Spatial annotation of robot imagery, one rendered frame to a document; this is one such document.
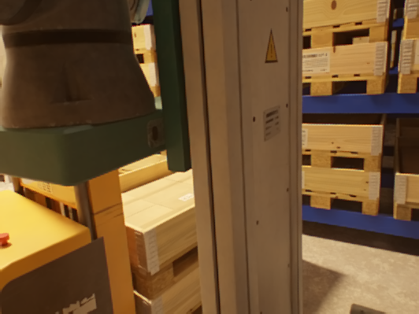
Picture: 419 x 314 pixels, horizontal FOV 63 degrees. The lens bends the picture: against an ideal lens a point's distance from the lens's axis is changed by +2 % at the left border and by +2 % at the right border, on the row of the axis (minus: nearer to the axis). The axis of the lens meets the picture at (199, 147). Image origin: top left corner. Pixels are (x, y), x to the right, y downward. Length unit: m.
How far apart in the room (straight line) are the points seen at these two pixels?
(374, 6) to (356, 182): 1.22
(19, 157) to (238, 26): 0.30
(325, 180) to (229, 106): 2.43
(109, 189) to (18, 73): 1.03
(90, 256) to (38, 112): 1.04
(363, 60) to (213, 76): 2.26
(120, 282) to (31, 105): 1.26
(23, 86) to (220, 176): 0.25
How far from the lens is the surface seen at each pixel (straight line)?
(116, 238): 1.49
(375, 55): 2.63
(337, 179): 2.80
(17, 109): 0.41
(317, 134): 2.73
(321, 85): 2.68
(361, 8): 2.67
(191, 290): 1.87
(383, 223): 2.91
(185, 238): 1.71
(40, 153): 0.39
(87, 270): 1.40
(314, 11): 2.71
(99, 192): 1.38
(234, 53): 0.43
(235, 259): 0.48
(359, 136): 2.70
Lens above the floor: 1.44
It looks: 13 degrees down
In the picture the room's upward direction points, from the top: 4 degrees counter-clockwise
